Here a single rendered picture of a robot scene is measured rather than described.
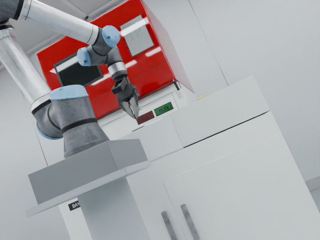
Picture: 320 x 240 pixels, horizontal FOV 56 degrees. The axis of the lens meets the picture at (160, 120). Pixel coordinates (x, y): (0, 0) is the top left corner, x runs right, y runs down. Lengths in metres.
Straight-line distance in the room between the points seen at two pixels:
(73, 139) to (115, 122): 1.03
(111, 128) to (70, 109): 1.02
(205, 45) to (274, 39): 0.71
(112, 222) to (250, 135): 0.58
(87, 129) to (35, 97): 0.25
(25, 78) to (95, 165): 0.43
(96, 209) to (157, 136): 0.43
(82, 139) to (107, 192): 0.17
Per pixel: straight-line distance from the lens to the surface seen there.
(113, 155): 0.83
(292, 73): 3.35
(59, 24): 1.14
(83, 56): 1.27
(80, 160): 0.88
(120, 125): 1.93
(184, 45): 3.46
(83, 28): 1.16
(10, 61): 1.15
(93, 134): 0.94
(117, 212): 0.90
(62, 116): 0.97
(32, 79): 1.13
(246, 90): 1.16
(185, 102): 1.46
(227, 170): 1.16
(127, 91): 1.29
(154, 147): 1.20
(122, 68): 1.32
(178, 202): 1.21
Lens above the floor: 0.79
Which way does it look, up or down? 8 degrees up
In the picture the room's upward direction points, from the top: 23 degrees counter-clockwise
